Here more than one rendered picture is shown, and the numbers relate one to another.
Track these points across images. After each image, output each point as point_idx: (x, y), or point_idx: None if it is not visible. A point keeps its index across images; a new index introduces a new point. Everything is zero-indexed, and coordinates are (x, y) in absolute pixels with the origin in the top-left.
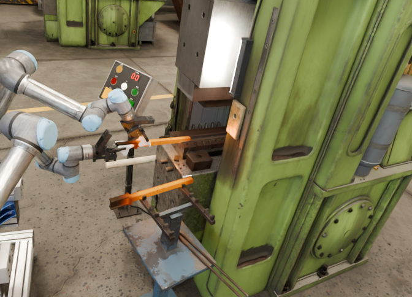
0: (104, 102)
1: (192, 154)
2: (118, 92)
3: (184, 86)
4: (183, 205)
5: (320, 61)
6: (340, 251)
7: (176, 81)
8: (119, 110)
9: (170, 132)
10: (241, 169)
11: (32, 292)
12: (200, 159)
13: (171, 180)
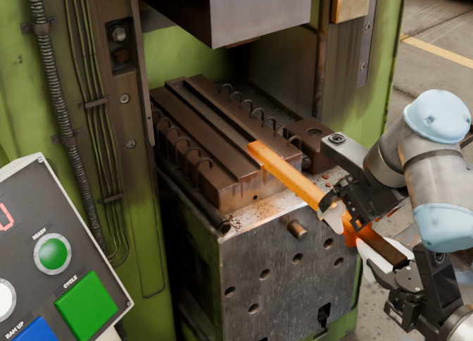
0: (462, 161)
1: (314, 143)
2: (449, 95)
3: (260, 14)
4: (468, 165)
5: None
6: None
7: (212, 35)
8: (440, 149)
9: (219, 191)
10: (375, 57)
11: None
12: (326, 131)
13: (322, 237)
